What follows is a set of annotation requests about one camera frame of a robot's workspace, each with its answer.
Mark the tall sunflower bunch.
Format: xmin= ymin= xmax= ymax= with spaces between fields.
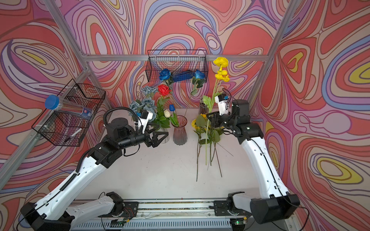
xmin=191 ymin=114 xmax=207 ymax=181

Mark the yellow carnation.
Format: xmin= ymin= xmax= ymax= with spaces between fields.
xmin=206 ymin=127 xmax=218 ymax=166

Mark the tall yellow flower sprig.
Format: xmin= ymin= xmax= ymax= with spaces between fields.
xmin=202 ymin=57 xmax=230 ymax=165

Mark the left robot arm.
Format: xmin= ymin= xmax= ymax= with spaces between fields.
xmin=20 ymin=106 xmax=168 ymax=231

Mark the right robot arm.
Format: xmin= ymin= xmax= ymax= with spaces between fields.
xmin=207 ymin=94 xmax=300 ymax=224

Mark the clear textured glass vase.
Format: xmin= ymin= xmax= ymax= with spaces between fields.
xmin=161 ymin=131 xmax=170 ymax=144

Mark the pink ribbed glass vase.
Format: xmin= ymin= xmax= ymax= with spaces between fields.
xmin=172 ymin=116 xmax=188 ymax=145

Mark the white tulip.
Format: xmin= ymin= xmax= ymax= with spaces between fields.
xmin=163 ymin=110 xmax=171 ymax=118

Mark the red rose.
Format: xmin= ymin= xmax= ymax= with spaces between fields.
xmin=158 ymin=84 xmax=171 ymax=97

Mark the blue object in basket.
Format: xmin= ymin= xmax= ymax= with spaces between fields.
xmin=173 ymin=70 xmax=194 ymax=82

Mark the white marker pen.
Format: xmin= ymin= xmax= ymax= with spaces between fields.
xmin=64 ymin=128 xmax=82 ymax=143

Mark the tube with blue cap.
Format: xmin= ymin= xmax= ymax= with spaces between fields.
xmin=44 ymin=95 xmax=93 ymax=120

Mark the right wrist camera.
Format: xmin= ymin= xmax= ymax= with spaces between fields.
xmin=214 ymin=93 xmax=229 ymax=115

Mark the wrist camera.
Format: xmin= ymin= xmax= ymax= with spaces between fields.
xmin=138 ymin=110 xmax=153 ymax=134
xmin=214 ymin=93 xmax=229 ymax=115

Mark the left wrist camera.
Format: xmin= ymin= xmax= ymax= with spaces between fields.
xmin=138 ymin=110 xmax=153 ymax=134

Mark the back wire basket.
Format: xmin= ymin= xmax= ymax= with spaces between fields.
xmin=145 ymin=48 xmax=208 ymax=83

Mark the wire basket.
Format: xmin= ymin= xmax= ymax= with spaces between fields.
xmin=145 ymin=48 xmax=208 ymax=83
xmin=31 ymin=80 xmax=106 ymax=146

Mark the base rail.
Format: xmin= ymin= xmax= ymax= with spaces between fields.
xmin=57 ymin=197 xmax=255 ymax=231

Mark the left wire basket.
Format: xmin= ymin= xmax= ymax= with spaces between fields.
xmin=31 ymin=80 xmax=106 ymax=146

